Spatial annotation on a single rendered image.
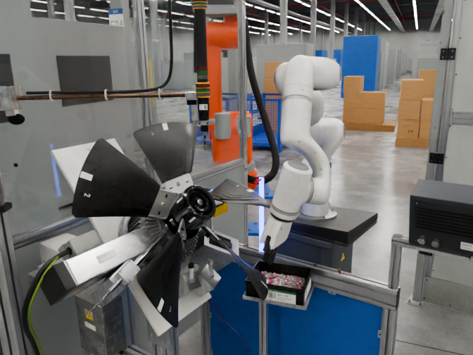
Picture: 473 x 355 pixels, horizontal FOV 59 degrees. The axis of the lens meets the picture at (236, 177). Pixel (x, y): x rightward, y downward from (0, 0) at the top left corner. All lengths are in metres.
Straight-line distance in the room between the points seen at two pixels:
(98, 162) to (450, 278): 2.49
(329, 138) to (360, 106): 8.66
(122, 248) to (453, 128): 2.17
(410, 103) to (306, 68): 7.36
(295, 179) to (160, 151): 0.50
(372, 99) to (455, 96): 7.58
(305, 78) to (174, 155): 0.49
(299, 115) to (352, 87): 9.17
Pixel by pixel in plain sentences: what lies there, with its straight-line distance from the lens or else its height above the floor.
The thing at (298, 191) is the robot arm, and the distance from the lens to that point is 1.18.
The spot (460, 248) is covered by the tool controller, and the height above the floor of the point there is 1.07.
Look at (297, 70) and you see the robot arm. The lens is 1.29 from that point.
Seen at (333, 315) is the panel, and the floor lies 0.67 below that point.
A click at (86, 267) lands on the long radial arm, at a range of 1.21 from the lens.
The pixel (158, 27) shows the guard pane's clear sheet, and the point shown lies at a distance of 2.23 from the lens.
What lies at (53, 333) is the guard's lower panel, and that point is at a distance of 2.07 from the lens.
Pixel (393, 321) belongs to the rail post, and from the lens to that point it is 1.66.
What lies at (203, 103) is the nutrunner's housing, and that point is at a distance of 1.32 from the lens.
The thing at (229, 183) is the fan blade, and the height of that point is 1.19.
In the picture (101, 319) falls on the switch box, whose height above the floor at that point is 0.79.
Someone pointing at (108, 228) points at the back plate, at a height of 1.12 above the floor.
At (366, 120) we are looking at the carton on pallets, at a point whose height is 0.24.
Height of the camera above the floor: 1.64
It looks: 16 degrees down
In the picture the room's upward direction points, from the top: 1 degrees counter-clockwise
